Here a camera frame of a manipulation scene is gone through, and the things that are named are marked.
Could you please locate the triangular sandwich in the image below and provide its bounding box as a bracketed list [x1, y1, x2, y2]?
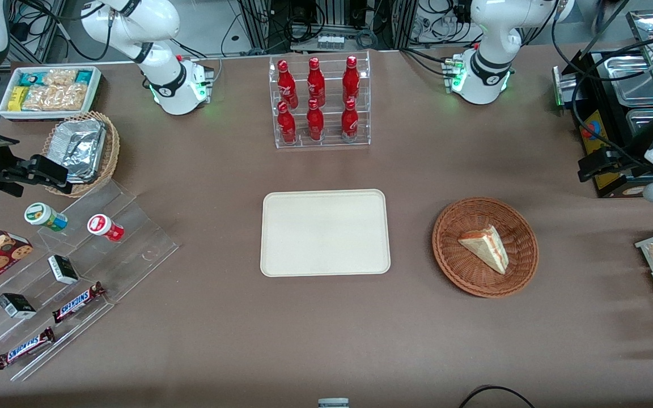
[458, 224, 510, 275]

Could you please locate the aluminium foil tray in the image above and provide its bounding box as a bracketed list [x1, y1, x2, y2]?
[53, 118, 107, 183]

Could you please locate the light wicker basket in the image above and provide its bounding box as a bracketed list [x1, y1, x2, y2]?
[42, 111, 121, 198]

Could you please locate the brown round wicker basket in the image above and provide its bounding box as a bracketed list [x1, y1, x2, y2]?
[432, 197, 539, 299]

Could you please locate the beige rectangular serving tray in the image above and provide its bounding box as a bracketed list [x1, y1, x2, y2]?
[260, 189, 391, 278]

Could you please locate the black food warmer cabinet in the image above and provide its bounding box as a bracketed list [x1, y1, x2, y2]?
[552, 10, 653, 199]

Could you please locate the steel food pan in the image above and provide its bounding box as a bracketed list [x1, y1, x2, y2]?
[595, 53, 653, 107]
[626, 108, 653, 139]

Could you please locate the green lid snack cup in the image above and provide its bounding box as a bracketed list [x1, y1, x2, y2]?
[24, 202, 69, 232]

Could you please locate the white snack bin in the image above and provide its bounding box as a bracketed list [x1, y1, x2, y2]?
[0, 66, 103, 121]

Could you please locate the yellow snack packet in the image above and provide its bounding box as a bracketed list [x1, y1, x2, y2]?
[7, 86, 31, 112]

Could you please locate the clear bag of crackers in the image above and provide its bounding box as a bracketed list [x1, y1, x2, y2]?
[22, 83, 88, 112]

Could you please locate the red lid snack cup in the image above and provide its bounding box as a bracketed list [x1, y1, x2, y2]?
[87, 214, 125, 243]

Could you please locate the small clear cracker bag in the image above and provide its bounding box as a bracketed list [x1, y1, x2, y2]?
[43, 69, 79, 87]

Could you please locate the small black box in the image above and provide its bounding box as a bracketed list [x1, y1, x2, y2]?
[48, 254, 80, 286]
[0, 292, 37, 320]

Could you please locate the clear acrylic stepped stand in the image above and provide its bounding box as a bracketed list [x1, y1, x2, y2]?
[0, 180, 180, 382]

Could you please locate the Snickers chocolate bar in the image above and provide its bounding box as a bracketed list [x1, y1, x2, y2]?
[0, 326, 56, 371]
[52, 281, 106, 324]

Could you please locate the red cola bottle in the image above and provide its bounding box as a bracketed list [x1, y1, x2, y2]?
[341, 99, 359, 142]
[306, 99, 325, 142]
[277, 102, 298, 143]
[277, 60, 299, 108]
[307, 57, 326, 107]
[342, 56, 361, 104]

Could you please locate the clear acrylic bottle rack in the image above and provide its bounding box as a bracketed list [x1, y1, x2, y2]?
[269, 50, 371, 149]

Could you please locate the white power strip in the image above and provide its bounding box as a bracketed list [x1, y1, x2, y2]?
[316, 33, 346, 51]

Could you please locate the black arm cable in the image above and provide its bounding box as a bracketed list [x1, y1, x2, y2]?
[551, 0, 653, 171]

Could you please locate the black cable loop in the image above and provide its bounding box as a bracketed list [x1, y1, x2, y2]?
[458, 385, 537, 408]

